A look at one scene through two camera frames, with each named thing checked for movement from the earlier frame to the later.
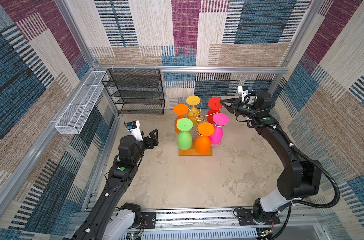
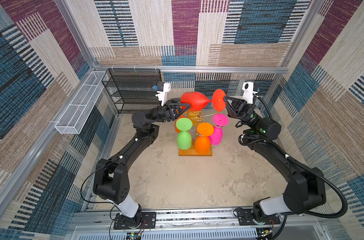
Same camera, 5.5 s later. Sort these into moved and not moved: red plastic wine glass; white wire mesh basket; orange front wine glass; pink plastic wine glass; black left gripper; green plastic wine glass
Moved: black left gripper; red plastic wine glass
Not moved: orange front wine glass; pink plastic wine glass; green plastic wine glass; white wire mesh basket
